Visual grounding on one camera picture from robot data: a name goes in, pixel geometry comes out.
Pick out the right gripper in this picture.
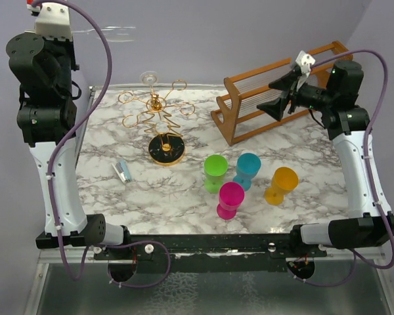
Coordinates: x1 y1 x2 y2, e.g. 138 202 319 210
257 70 336 121

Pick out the clear wine glass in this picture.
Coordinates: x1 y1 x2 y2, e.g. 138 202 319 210
140 71 158 96
72 26 137 43

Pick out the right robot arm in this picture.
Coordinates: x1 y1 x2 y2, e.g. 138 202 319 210
258 60 394 257

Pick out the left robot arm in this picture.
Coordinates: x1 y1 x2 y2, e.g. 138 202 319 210
6 33 179 259

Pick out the wooden rack with clear rods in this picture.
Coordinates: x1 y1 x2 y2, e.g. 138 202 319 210
210 40 354 147

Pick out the teal plastic goblet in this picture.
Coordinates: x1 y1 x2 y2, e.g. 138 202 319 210
232 153 261 191

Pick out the orange plastic goblet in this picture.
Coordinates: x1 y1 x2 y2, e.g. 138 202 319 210
264 167 299 205

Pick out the green plastic goblet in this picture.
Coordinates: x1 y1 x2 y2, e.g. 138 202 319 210
204 154 229 194

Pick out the pink plastic goblet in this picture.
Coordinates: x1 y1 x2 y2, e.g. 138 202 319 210
217 182 245 220

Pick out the light blue stapler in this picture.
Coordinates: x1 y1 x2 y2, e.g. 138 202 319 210
112 159 132 184

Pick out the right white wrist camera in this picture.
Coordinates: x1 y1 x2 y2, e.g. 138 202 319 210
295 51 316 90

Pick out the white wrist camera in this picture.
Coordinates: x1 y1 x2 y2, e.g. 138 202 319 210
295 51 316 90
26 1 73 42

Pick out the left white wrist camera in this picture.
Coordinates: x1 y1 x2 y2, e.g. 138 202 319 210
26 1 73 42

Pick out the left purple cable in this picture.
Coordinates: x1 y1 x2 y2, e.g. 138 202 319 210
29 0 173 289

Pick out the purple cable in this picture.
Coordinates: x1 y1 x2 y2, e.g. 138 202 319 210
292 49 394 287
29 0 173 289

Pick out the gold wire wine glass rack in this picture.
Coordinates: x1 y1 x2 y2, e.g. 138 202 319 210
118 79 196 166

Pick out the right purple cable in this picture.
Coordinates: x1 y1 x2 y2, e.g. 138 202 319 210
292 49 394 287

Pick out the black base frame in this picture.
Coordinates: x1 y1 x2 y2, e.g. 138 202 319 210
93 232 326 274

